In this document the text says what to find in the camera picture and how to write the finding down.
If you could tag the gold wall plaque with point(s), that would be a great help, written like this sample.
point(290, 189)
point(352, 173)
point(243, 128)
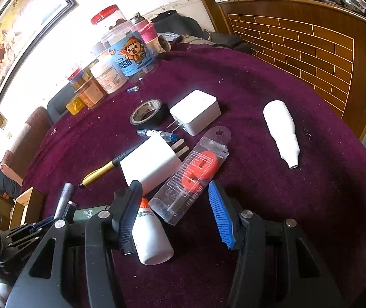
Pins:
point(0, 119)

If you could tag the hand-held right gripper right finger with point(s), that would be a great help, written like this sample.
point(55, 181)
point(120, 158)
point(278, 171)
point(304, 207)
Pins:
point(221, 218)

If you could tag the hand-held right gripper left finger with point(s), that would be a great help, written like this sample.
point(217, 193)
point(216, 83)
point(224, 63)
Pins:
point(128, 221)

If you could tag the small red-lid jar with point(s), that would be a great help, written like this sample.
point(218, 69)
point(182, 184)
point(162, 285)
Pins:
point(75, 75)

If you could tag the amber jar orange label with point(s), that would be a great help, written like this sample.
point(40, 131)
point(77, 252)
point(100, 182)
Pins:
point(91, 94)

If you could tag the white plug charger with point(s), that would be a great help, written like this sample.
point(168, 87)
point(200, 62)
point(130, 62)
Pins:
point(150, 163)

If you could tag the yellow tape roll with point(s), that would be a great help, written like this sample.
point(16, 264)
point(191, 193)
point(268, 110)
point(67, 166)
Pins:
point(75, 106)

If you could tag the dark cloth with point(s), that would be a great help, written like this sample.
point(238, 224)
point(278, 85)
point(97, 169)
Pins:
point(176, 25)

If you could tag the wooden brick-pattern counter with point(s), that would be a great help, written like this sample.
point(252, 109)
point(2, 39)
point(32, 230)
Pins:
point(298, 45)

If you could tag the black marker white end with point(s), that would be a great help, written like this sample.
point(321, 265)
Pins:
point(70, 210)

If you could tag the white glue bottle orange cap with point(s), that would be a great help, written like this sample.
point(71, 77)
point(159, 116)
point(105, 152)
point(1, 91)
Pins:
point(150, 240)

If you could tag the gold and black pen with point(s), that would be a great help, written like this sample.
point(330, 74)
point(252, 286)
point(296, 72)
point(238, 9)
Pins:
point(101, 171)

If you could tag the white nozzle bottle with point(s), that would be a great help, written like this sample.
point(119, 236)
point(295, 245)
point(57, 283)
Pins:
point(280, 131)

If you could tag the white plastic tub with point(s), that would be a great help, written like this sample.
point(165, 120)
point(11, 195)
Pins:
point(109, 75)

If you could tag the brown chair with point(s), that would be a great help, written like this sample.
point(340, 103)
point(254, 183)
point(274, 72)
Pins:
point(25, 141)

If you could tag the clear package orange item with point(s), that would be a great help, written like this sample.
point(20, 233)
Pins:
point(186, 179)

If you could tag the pink yarn wrapped can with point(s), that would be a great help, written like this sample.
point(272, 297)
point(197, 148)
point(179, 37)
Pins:
point(147, 33)

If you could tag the black marker grey end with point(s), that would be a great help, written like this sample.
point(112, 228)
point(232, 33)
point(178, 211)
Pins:
point(64, 199)

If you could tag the cardboard box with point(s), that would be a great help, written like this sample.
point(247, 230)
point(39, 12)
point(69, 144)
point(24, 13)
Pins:
point(28, 205)

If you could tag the purple velvet tablecloth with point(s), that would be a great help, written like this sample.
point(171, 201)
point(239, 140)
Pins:
point(266, 215)

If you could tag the blue-label clear jar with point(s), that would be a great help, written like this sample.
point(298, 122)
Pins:
point(131, 54)

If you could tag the red-lid clear jar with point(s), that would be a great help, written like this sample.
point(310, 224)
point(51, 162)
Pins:
point(109, 16)

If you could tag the black tape roll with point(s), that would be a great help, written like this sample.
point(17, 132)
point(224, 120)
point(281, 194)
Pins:
point(157, 110)

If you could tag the white square charger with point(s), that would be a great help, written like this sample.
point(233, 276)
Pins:
point(195, 109)

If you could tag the framed horse painting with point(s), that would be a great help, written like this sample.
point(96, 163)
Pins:
point(19, 29)

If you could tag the small clear blue capsule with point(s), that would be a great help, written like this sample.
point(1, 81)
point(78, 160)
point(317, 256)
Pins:
point(132, 89)

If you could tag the blue pen refill tube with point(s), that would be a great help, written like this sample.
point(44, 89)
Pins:
point(152, 133)

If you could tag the small grey-lid jar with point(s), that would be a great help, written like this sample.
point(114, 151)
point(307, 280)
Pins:
point(100, 49)

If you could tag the black leather sofa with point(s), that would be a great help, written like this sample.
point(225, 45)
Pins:
point(56, 102)

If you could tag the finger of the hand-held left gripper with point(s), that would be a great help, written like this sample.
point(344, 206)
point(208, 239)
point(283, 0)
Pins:
point(32, 227)
point(22, 241)

